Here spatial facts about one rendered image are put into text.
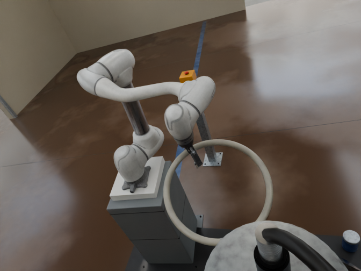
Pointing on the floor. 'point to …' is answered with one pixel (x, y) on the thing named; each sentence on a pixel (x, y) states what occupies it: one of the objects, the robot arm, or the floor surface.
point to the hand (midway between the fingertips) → (190, 155)
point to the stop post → (211, 158)
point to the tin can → (350, 241)
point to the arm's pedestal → (158, 223)
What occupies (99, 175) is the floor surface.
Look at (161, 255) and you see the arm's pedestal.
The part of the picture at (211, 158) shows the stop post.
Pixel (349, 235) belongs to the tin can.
